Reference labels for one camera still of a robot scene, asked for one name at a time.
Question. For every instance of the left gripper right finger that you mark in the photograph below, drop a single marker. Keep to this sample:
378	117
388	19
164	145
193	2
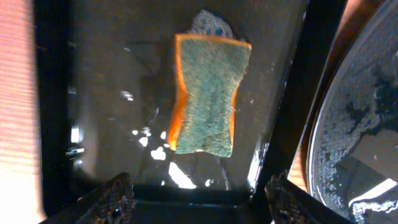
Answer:
290	204

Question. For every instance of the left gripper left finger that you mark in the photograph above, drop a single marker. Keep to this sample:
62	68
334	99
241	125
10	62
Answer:
111	202

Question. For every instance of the orange green scrub sponge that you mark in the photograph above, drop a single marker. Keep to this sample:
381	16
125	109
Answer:
208	73

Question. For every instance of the black round tray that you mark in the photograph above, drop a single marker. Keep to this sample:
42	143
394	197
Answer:
352	151

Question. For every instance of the black rectangular tray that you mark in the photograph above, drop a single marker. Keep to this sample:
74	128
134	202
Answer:
107	88

